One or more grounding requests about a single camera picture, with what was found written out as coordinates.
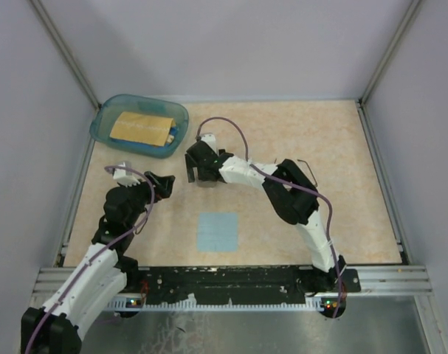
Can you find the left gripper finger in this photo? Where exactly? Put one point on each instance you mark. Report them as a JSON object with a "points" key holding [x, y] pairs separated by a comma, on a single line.
{"points": [[160, 181], [164, 189]]}

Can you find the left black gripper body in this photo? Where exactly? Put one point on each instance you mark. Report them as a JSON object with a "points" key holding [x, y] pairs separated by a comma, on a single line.
{"points": [[140, 195]]}

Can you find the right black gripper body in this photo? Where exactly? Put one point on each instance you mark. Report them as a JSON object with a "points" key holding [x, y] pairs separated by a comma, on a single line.
{"points": [[201, 173]]}

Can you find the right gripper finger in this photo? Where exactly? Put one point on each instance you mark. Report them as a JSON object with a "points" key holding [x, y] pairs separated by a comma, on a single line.
{"points": [[201, 175], [190, 165]]}

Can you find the grey glasses case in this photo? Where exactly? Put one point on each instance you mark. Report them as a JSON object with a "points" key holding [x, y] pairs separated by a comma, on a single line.
{"points": [[209, 184]]}

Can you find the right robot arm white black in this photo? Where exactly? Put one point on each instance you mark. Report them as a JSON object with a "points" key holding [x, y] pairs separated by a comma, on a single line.
{"points": [[294, 199]]}

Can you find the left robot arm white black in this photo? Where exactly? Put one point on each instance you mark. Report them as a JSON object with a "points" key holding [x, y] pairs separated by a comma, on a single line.
{"points": [[62, 322]]}

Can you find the light blue cleaning cloth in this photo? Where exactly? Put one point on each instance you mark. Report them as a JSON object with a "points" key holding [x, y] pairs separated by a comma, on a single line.
{"points": [[217, 232]]}

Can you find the teal plastic bin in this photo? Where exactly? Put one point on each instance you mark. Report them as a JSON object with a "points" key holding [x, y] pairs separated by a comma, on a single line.
{"points": [[113, 107]]}

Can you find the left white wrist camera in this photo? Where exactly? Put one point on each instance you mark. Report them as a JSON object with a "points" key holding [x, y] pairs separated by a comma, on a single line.
{"points": [[124, 176]]}

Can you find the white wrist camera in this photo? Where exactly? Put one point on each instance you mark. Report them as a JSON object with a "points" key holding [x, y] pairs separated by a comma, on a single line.
{"points": [[209, 139], [124, 176]]}

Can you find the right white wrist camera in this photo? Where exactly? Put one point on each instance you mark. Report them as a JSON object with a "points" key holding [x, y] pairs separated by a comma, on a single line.
{"points": [[209, 139]]}

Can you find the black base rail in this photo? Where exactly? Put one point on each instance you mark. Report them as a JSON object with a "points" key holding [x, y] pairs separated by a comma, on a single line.
{"points": [[272, 287]]}

